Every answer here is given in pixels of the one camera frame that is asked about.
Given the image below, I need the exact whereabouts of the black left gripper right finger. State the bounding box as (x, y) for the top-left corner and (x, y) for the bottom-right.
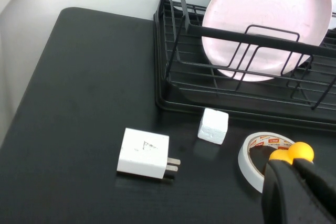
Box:
(293, 157), (336, 224)

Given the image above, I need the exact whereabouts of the black wire dish rack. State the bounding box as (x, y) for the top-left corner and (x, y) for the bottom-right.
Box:
(153, 0), (336, 133)
(157, 0), (336, 111)

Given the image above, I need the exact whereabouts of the white power adapter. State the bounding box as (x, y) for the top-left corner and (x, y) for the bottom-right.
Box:
(117, 127), (182, 180)

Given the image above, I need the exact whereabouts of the yellow rubber duck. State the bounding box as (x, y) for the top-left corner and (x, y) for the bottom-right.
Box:
(268, 142), (314, 166)

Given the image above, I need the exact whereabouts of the white tape roll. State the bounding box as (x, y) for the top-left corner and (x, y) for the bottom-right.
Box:
(238, 132), (298, 194)

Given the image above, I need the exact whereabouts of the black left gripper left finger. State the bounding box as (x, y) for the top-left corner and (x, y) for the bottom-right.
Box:
(261, 159), (331, 224)

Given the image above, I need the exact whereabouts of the pink plate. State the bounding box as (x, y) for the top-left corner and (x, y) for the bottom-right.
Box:
(201, 0), (332, 82)

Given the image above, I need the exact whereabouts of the white cube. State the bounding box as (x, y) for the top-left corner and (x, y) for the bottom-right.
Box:
(197, 108), (229, 146)

